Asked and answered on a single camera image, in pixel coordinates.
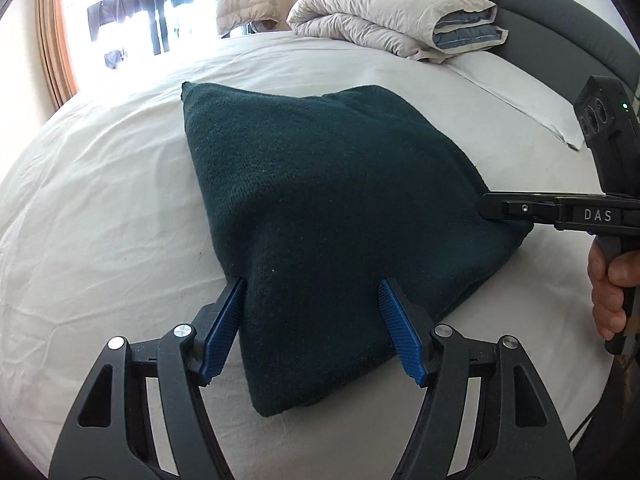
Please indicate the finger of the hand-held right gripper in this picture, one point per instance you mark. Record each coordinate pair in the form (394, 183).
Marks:
(515, 208)

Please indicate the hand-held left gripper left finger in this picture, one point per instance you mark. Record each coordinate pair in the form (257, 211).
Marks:
(225, 330)

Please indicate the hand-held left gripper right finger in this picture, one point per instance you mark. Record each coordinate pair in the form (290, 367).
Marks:
(400, 330)

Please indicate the dark green towel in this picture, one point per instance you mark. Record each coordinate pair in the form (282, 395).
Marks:
(325, 200)

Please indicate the person's right hand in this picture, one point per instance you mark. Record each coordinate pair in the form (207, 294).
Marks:
(607, 305)

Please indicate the white pillow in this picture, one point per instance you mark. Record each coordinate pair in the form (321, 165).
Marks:
(515, 95)

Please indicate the grey padded headboard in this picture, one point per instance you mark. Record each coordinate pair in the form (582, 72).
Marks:
(550, 25)

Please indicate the folded beige duvet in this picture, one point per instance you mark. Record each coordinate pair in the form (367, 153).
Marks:
(380, 20)

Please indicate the small hanging dark garment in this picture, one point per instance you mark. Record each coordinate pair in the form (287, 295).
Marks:
(113, 59)

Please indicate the white puffer jacket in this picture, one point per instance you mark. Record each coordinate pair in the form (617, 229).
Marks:
(245, 2)

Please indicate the hanging dark pants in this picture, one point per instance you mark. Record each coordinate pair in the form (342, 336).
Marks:
(120, 7)

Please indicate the window with black frame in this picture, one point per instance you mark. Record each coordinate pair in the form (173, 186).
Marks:
(190, 10)

